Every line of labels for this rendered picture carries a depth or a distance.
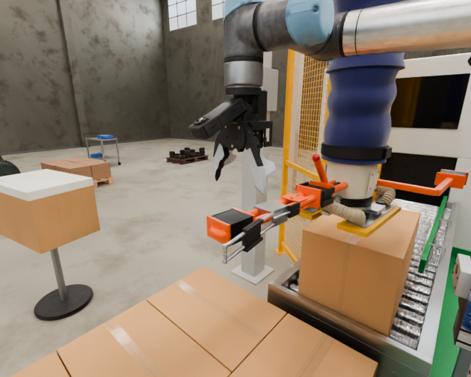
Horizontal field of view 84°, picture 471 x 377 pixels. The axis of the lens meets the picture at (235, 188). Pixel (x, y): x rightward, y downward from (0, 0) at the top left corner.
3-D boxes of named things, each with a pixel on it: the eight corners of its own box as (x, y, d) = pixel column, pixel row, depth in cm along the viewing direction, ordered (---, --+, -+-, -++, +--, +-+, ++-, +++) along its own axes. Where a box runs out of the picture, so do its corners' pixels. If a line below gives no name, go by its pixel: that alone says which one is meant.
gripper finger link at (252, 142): (268, 161, 49) (250, 121, 51) (263, 162, 48) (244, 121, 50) (253, 173, 52) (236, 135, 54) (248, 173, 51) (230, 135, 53)
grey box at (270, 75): (271, 111, 213) (273, 70, 204) (277, 111, 209) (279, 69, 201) (256, 111, 198) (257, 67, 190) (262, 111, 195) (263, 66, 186)
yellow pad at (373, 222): (374, 204, 111) (376, 193, 110) (401, 211, 104) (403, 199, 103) (336, 228, 89) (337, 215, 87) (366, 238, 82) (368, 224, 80)
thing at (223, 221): (233, 225, 66) (233, 206, 65) (255, 235, 61) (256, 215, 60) (206, 235, 61) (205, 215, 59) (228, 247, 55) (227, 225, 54)
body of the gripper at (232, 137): (272, 149, 56) (275, 88, 52) (243, 154, 50) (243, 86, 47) (247, 146, 61) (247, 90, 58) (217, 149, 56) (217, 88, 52)
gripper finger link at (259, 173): (289, 184, 52) (269, 143, 54) (269, 189, 48) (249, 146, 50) (279, 190, 54) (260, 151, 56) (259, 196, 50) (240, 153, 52)
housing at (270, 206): (268, 214, 74) (269, 199, 73) (288, 221, 69) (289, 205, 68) (251, 221, 69) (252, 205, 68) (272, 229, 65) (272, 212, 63)
